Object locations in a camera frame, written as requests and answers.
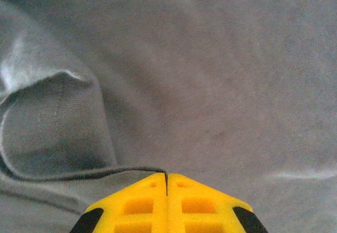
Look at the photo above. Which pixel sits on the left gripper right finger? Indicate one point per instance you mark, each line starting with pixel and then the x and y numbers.
pixel 200 206

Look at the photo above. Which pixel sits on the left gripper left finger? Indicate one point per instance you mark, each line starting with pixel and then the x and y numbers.
pixel 139 206

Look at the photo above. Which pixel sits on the dark grey t-shirt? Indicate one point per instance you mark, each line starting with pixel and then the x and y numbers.
pixel 210 85

